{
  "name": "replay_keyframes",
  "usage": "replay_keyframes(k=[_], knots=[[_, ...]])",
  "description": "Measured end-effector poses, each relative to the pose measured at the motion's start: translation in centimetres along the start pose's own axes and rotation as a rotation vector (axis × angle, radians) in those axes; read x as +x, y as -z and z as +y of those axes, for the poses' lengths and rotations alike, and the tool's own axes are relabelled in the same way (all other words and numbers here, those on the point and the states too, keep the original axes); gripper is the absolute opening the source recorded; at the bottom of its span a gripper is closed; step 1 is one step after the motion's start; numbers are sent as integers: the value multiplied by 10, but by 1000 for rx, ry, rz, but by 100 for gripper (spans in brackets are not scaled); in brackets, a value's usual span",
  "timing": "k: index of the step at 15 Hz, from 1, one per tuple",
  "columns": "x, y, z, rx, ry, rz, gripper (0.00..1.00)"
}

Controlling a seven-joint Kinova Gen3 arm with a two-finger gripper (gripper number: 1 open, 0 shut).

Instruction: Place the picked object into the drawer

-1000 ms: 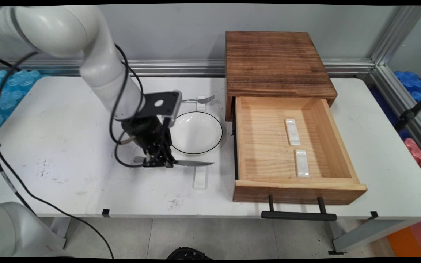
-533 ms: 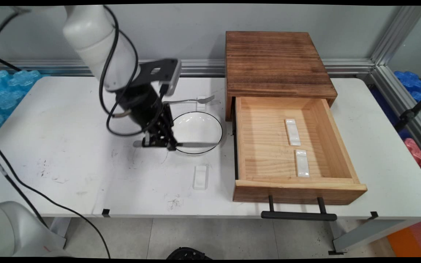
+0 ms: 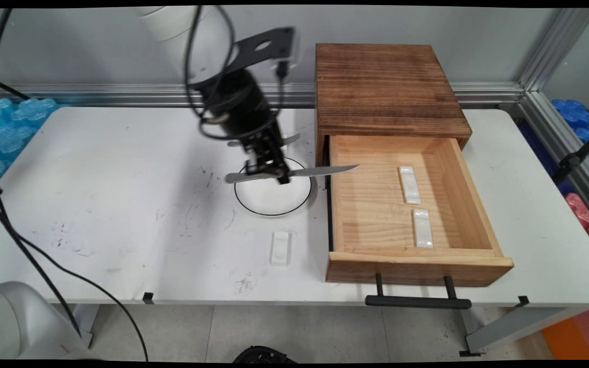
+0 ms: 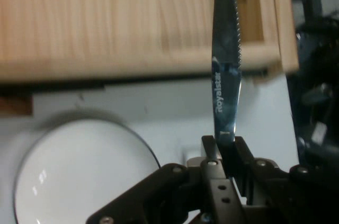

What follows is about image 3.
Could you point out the grey table leg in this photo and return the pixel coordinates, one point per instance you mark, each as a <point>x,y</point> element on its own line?
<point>87,324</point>
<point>514,327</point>

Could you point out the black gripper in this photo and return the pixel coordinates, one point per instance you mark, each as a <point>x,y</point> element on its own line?
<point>241,107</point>

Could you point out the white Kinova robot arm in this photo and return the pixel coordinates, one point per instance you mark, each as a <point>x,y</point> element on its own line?
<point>172,25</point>

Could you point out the black object on floor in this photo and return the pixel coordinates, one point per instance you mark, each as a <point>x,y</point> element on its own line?
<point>264,355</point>

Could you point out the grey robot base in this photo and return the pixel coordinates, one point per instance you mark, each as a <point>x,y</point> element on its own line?
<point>13,322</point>

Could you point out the dark brown wooden cabinet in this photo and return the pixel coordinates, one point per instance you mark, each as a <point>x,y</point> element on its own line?
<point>381,87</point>

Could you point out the silver table knife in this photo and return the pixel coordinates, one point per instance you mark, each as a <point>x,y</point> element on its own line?
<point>325,170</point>

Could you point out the horizontal aluminium frame rail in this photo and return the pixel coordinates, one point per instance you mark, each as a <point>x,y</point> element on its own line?
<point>120,94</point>

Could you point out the side aluminium frame rail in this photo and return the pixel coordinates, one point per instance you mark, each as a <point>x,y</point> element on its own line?
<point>565,145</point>

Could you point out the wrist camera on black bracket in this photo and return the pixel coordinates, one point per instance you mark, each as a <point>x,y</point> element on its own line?
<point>264,47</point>

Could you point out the white plate with black rim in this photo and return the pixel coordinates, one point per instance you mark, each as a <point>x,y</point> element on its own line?
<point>274,200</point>

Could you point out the black stand leg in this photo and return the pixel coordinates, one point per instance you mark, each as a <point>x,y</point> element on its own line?
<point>578,156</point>

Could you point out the upright aluminium frame post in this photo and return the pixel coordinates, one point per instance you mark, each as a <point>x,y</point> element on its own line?
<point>555,46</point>

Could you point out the small black table clip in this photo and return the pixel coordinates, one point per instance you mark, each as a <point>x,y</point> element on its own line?
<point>523,300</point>
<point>148,298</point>

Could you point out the orange box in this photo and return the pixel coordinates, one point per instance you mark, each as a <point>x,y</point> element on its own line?
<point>578,335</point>

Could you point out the blue foam mat stack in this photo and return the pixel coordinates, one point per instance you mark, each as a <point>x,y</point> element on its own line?
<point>10,128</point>
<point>575,115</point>

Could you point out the red foam piece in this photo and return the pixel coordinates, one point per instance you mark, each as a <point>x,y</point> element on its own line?
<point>581,212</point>

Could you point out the silver fork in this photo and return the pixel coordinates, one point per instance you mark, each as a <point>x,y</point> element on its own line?
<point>292,138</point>

